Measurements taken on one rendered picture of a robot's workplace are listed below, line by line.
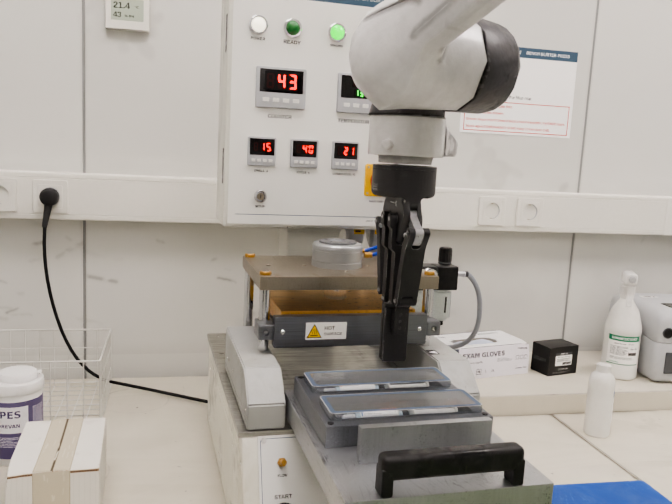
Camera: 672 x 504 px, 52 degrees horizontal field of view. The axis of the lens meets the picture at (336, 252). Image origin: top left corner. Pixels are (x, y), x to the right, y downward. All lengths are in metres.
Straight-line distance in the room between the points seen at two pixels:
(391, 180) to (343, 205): 0.42
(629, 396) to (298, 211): 0.87
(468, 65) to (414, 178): 0.15
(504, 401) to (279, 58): 0.84
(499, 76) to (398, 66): 0.12
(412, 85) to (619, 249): 1.37
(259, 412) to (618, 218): 1.22
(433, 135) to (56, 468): 0.67
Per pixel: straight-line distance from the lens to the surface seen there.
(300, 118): 1.17
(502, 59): 0.72
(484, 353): 1.58
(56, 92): 1.60
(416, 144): 0.76
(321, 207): 1.18
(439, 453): 0.69
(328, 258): 1.03
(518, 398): 1.52
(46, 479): 1.05
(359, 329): 0.99
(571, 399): 1.59
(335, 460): 0.74
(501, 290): 1.80
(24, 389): 1.23
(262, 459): 0.90
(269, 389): 0.91
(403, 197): 0.77
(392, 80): 0.64
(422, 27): 0.63
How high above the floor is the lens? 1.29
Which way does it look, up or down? 9 degrees down
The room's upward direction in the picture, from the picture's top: 3 degrees clockwise
